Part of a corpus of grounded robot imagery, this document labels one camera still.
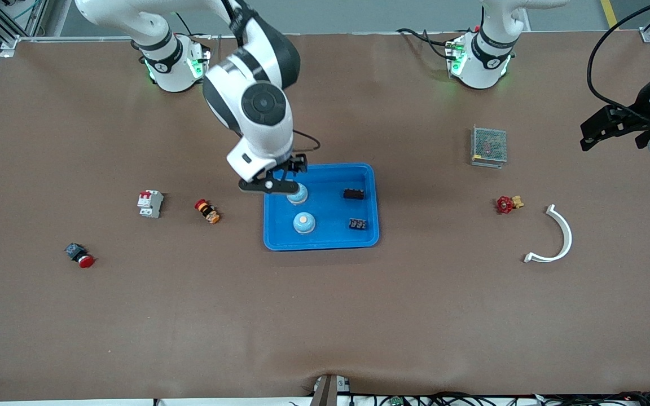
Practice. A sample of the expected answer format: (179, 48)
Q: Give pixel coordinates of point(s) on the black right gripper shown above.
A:
(297, 164)

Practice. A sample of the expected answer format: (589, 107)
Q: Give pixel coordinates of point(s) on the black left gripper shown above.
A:
(636, 116)

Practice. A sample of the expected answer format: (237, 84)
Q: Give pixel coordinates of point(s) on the blue desk bell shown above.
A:
(304, 223)
(298, 197)

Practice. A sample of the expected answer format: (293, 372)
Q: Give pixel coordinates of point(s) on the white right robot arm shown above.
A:
(260, 129)

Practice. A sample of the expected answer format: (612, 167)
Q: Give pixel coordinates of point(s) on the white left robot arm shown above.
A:
(486, 59)

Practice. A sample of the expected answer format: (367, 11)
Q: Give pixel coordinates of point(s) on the blue plastic tray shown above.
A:
(330, 237)

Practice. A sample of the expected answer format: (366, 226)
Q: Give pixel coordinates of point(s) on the orange black emergency stop button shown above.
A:
(207, 212)

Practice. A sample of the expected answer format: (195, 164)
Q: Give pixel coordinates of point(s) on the white curved plastic piece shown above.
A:
(569, 237)

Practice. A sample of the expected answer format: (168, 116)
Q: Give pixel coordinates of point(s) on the metal mesh power supply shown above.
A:
(488, 145)

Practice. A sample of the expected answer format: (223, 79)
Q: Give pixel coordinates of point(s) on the brown table mat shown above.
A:
(325, 316)

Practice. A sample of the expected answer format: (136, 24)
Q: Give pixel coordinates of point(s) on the red mushroom push button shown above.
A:
(79, 255)

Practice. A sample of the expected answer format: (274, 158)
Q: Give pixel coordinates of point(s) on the metal table edge clamp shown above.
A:
(330, 392)

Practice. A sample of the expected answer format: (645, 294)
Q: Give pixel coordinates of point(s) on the white circuit breaker red switch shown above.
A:
(150, 204)

